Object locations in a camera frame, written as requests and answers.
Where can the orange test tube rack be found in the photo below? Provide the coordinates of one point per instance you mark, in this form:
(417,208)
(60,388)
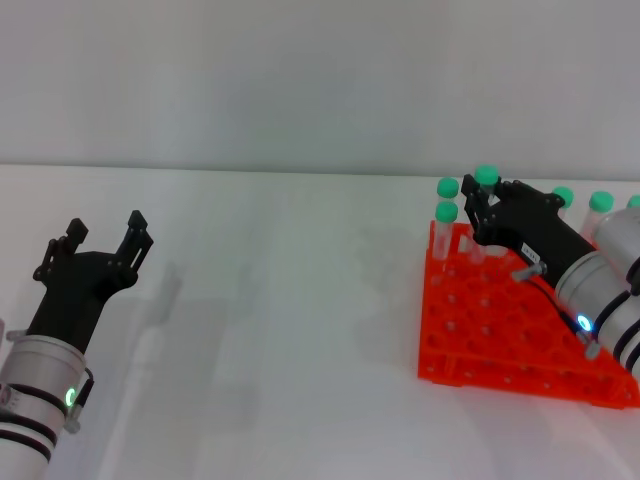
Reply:
(475,325)

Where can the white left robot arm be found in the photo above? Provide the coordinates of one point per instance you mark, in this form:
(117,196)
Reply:
(35,365)

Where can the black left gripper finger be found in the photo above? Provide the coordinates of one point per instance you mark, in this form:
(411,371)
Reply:
(136,242)
(60,247)

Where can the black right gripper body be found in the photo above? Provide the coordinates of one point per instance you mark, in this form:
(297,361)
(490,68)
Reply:
(530,225)

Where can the clear test tube green cap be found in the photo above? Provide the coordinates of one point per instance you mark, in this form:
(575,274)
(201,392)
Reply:
(486,175)
(448,186)
(564,194)
(601,200)
(446,211)
(634,202)

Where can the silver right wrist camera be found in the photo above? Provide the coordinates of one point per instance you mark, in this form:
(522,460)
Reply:
(620,235)

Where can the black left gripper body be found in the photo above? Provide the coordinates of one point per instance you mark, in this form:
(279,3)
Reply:
(75,295)

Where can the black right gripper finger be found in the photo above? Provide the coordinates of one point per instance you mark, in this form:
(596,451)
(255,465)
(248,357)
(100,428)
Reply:
(502,187)
(475,205)

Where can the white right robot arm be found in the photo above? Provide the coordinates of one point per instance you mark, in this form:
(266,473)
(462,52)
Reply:
(585,285)

